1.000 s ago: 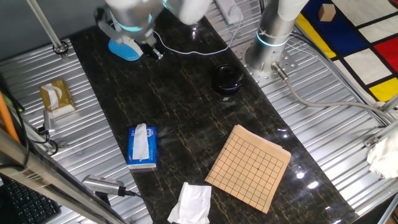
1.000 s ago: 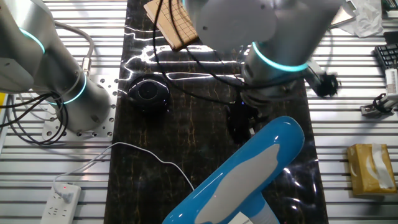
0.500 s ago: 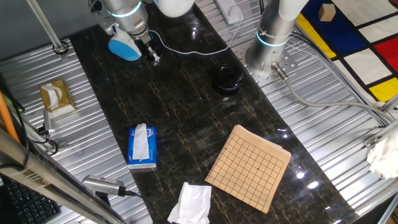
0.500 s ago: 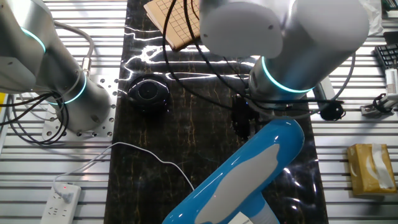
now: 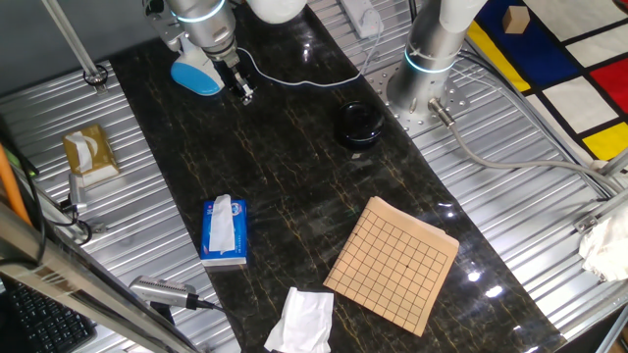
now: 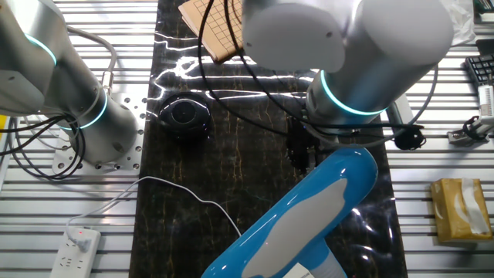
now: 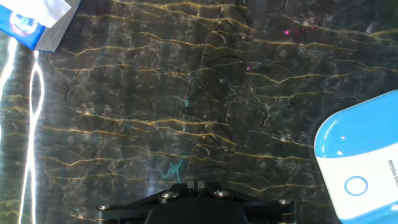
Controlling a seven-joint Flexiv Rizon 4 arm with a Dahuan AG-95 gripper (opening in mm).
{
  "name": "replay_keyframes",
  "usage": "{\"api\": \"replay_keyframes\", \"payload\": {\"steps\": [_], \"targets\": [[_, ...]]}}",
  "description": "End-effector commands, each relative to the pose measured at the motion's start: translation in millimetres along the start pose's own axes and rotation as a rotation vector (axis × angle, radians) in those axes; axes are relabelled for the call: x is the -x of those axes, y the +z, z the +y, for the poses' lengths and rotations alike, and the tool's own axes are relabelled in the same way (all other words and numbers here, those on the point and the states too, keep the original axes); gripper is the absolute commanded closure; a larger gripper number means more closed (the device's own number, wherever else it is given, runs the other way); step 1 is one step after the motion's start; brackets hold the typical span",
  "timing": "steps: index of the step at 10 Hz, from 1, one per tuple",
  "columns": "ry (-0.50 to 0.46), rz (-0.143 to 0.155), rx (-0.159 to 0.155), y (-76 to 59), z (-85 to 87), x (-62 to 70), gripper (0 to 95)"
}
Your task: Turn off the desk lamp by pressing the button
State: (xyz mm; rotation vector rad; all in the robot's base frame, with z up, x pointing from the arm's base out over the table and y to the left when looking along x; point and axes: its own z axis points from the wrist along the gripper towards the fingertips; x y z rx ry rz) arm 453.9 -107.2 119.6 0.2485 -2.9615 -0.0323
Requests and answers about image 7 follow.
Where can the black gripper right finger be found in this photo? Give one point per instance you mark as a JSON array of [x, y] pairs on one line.
[[270, 213]]

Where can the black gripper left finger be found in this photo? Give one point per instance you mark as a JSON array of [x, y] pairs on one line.
[[124, 213]]

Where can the blue and white desk lamp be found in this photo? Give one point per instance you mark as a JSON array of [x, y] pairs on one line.
[[357, 133]]

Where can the black marble pattern mat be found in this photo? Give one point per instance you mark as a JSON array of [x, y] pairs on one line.
[[186, 109]]

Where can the blue tissue pack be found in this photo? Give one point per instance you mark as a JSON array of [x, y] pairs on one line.
[[25, 28]]

